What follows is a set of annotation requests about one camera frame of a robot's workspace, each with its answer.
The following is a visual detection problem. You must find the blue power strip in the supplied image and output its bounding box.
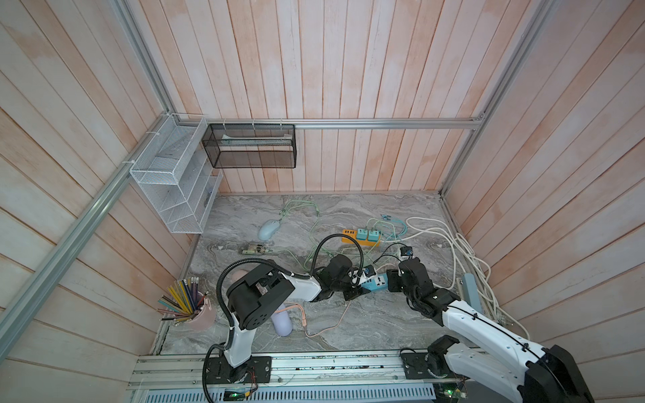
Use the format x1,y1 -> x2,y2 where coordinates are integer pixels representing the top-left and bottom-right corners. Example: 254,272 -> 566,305
360,274 -> 388,292

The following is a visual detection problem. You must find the teal USB charger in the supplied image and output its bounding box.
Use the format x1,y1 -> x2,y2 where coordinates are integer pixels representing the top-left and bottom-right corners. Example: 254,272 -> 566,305
362,265 -> 376,279

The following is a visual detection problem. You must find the pink charging cable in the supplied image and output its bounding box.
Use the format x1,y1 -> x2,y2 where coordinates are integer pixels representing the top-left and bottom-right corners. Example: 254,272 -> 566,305
286,299 -> 354,339

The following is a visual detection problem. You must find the lavender wireless mouse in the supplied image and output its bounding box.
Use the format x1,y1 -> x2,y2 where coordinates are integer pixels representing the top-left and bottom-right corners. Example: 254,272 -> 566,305
270,304 -> 293,338

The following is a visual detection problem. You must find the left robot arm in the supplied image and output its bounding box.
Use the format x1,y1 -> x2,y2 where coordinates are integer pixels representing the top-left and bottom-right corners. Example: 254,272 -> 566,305
202,233 -> 376,391

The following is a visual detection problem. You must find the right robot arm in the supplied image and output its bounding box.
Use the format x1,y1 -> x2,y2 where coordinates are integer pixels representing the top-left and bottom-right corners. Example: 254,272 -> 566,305
386,258 -> 594,402

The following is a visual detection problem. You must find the light blue mouse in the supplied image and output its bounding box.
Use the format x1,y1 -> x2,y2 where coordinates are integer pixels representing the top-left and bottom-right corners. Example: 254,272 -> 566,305
258,220 -> 282,242

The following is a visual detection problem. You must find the pink mouse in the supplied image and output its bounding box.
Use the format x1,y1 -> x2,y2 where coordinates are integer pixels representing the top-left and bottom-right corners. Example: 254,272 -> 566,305
230,270 -> 248,282

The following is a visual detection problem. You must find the orange power strip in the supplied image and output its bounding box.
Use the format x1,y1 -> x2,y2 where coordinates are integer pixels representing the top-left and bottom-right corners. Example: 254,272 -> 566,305
342,229 -> 381,248

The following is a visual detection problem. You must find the teal charger on orange strip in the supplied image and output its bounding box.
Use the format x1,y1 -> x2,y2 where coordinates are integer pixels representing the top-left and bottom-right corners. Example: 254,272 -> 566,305
355,228 -> 369,241

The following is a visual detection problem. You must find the camouflage green device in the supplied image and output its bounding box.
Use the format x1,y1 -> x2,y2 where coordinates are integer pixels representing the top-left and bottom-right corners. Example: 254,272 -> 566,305
240,243 -> 268,255

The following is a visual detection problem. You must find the pink pencil cup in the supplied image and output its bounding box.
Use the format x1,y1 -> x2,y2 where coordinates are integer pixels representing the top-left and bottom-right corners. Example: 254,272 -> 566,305
158,276 -> 217,332

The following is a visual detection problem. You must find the black mesh basket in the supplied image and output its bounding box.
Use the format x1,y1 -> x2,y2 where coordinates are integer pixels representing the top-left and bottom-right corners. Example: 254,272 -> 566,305
202,124 -> 297,169

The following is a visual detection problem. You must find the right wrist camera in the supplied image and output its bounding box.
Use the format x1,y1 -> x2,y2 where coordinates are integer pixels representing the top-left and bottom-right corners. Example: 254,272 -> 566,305
399,245 -> 414,260

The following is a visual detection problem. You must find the green charging cable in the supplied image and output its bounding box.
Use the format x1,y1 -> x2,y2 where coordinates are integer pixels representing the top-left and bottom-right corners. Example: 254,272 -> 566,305
271,198 -> 334,275

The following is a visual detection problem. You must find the white power cord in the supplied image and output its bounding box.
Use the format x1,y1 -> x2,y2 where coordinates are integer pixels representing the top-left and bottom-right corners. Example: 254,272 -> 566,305
379,216 -> 531,341

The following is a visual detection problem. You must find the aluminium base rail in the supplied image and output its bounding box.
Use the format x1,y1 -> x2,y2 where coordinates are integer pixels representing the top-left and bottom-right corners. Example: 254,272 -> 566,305
125,347 -> 548,391

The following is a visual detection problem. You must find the white wire mesh shelf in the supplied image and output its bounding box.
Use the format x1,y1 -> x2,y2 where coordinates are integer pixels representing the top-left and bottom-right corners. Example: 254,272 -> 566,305
130,114 -> 223,234

